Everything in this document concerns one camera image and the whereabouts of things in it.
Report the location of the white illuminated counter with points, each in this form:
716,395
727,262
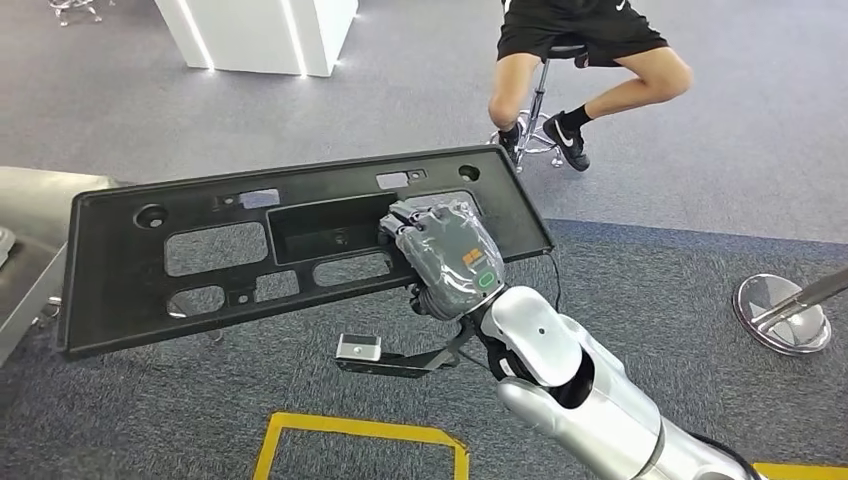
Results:
252,33

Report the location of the yellow floor tape square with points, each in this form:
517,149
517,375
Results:
364,427

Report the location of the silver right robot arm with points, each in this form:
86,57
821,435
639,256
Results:
596,411

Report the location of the chrome stanchion round base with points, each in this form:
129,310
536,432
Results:
782,314

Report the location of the stainless steel workbench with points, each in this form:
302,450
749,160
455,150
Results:
40,199

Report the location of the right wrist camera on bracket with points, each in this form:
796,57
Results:
358,348

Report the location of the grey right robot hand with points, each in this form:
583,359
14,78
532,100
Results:
450,258

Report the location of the person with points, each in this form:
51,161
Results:
583,26

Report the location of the chrome stool base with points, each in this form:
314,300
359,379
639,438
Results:
73,10

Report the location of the chrome stool black seat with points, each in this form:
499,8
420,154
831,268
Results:
542,86

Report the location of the black plastic plate bracket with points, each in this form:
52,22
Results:
119,265

